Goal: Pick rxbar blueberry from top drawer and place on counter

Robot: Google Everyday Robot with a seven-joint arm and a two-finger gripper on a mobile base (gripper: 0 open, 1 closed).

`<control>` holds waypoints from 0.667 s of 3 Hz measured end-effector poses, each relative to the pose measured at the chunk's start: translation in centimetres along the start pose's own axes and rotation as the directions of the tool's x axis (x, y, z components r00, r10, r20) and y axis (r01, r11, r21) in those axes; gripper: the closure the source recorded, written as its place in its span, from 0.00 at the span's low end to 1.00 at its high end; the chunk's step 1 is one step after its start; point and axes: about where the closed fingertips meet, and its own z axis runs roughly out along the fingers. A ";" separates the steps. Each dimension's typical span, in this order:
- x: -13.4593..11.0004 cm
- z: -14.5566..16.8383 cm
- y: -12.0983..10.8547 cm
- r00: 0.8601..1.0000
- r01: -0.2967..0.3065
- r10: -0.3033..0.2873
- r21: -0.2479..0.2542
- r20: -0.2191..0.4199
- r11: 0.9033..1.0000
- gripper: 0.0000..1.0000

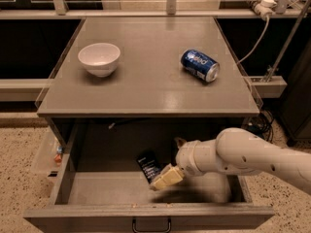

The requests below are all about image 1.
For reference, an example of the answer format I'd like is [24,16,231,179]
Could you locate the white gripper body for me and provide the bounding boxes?
[175,141,205,177]

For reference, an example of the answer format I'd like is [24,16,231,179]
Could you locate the dark blue rxbar wrapper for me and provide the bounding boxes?
[136,150,162,183]

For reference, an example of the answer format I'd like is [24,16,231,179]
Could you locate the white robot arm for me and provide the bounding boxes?
[150,128,311,194]

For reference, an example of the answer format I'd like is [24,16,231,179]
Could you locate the grey counter cabinet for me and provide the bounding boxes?
[36,16,261,150]

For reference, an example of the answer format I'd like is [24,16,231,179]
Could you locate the grey open drawer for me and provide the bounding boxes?
[24,120,274,233]

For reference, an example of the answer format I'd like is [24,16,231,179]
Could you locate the blue soda can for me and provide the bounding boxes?
[181,50,220,83]

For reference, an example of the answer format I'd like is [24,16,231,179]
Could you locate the white ceramic bowl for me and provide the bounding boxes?
[78,43,121,78]

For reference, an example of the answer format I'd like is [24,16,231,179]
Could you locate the clear plastic side bin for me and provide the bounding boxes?
[31,128,63,178]

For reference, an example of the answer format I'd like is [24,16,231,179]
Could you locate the white power strip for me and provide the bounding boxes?
[245,0,276,17]

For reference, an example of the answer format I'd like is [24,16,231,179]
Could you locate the black drawer handle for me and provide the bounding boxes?
[132,217,172,233]

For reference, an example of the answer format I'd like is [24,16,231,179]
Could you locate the black floor cables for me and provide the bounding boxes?
[241,109,275,144]

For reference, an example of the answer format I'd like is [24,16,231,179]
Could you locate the white power cable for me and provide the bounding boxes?
[236,14,271,66]

